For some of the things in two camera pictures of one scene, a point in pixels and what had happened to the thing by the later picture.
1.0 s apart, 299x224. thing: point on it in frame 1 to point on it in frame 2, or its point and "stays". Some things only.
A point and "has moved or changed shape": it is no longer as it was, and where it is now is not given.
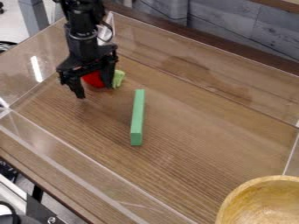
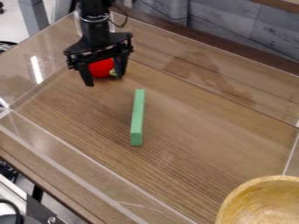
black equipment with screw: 38,211 stays
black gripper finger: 74,82 to 87,76
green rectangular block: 137,122 stays
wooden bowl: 266,200 stays
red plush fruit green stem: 95,78 has moved or changed shape
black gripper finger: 107,69 to 121,65
